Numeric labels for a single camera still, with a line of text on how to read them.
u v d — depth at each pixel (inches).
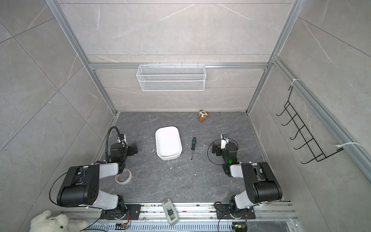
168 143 38.7
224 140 31.4
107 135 27.0
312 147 24.9
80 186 19.3
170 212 27.6
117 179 32.7
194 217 28.7
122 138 31.5
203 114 44.8
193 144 38.6
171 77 39.7
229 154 27.6
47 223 21.3
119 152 28.7
